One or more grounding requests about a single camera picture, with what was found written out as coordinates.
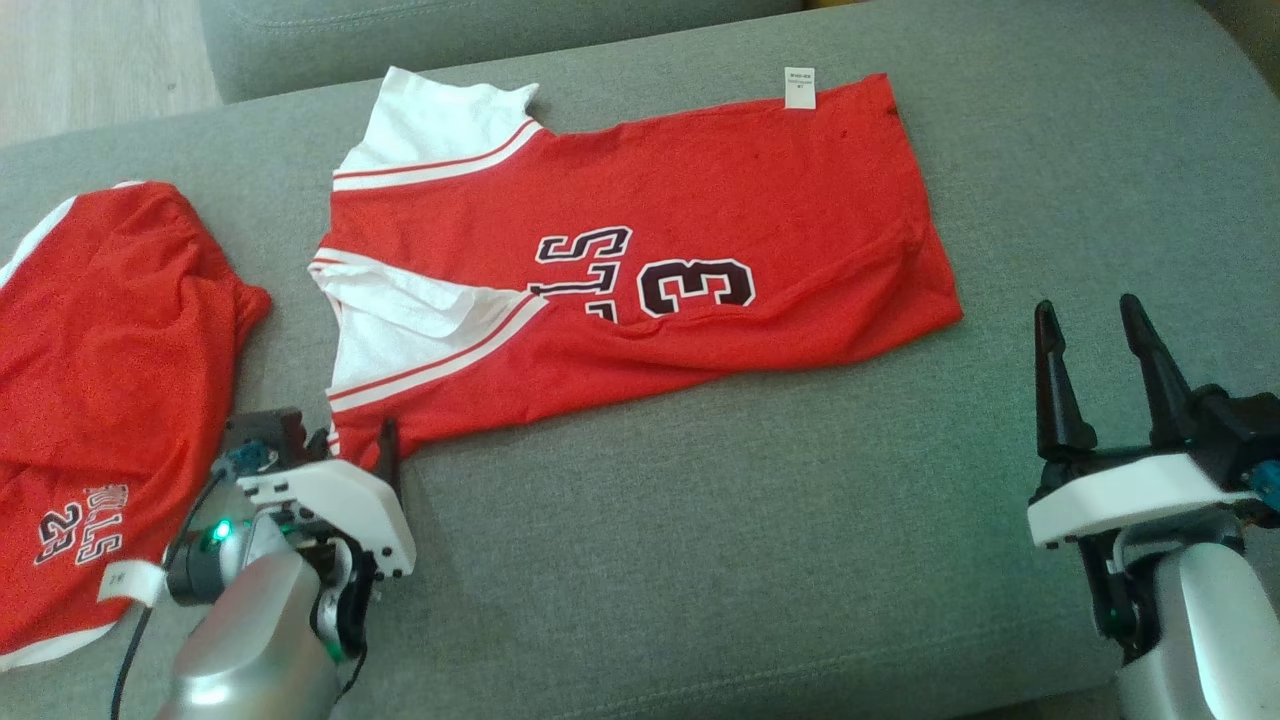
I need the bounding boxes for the red basketball shorts white trim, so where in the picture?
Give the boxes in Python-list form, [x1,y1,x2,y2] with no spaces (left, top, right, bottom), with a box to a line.
[0,180,273,673]

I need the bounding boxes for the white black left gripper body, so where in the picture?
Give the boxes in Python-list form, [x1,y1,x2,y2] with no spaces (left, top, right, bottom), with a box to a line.
[237,458,417,581]

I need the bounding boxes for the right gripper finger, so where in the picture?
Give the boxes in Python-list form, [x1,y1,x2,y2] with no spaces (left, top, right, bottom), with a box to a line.
[1118,293,1197,447]
[1033,300,1099,461]

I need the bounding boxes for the red white basketball jersey shirt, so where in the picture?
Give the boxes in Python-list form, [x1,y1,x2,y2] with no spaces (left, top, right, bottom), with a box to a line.
[308,66,966,471]

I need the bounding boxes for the grey sofa back cushion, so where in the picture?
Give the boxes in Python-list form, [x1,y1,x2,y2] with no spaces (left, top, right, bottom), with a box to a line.
[200,0,806,104]

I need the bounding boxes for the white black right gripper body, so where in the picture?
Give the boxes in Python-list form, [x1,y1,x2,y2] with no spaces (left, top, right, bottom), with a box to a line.
[1027,440,1263,549]

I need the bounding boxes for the grey sofa seat cushion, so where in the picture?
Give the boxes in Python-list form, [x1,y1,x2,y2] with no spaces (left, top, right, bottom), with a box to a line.
[0,0,1280,720]

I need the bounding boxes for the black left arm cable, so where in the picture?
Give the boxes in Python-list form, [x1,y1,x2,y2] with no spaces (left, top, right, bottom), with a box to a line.
[110,470,233,720]

